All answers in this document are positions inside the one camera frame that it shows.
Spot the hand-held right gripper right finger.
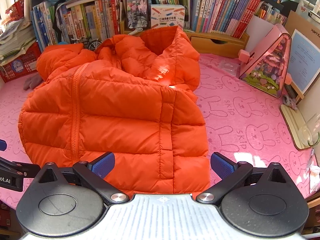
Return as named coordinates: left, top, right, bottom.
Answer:
left=196, top=152, right=287, bottom=204

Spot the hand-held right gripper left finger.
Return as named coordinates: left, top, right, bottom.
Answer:
left=37, top=151, right=130, bottom=205

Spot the orange puffer jacket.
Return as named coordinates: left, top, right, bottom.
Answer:
left=18, top=26, right=210, bottom=198

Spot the grey knit glove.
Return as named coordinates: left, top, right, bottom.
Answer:
left=23, top=75, right=43, bottom=90

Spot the wooden stand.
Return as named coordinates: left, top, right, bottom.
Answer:
left=280, top=104, right=310, bottom=150

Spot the red plastic basket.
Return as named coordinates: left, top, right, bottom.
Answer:
left=0, top=41, right=42, bottom=83

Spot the crumpled white tissue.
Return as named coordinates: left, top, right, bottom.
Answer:
left=304, top=165, right=320, bottom=190

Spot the small grey toy figure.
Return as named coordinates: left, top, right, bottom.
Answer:
left=284, top=96, right=298, bottom=110

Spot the clear glass cup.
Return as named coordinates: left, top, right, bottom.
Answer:
left=297, top=112, right=320, bottom=148

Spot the clear plastic bag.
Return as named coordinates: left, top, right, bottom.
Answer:
left=219, top=60, right=240, bottom=77

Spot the pink triangular toy case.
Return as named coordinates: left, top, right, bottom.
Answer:
left=237, top=24, right=293, bottom=98

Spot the stack of paper workbooks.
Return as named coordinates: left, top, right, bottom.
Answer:
left=0, top=17, right=38, bottom=63

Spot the miniature bicycle model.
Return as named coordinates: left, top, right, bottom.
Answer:
left=70, top=37, right=103, bottom=52

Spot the wooden drawer organizer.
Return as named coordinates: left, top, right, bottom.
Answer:
left=120, top=17, right=250, bottom=58

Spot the row of tall blue books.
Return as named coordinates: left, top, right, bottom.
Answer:
left=31, top=1, right=58, bottom=48

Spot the pale blue paper sheet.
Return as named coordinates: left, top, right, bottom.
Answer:
left=291, top=29, right=320, bottom=94

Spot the red ornament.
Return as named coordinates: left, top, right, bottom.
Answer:
left=5, top=0, right=24, bottom=18

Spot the white board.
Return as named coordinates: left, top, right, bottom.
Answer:
left=245, top=15, right=274, bottom=55

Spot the row of pink blue books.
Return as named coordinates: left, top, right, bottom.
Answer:
left=189, top=0, right=263, bottom=39

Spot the row of shiny small books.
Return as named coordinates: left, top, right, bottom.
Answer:
left=255, top=2, right=288, bottom=25

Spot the brown clipboard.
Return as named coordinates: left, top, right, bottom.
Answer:
left=284, top=10, right=320, bottom=99

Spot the smartphone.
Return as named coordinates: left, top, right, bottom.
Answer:
left=124, top=0, right=152, bottom=30

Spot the black strap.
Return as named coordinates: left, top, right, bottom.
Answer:
left=54, top=4, right=63, bottom=43

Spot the white pipe frame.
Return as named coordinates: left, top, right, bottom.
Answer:
left=297, top=0, right=320, bottom=12

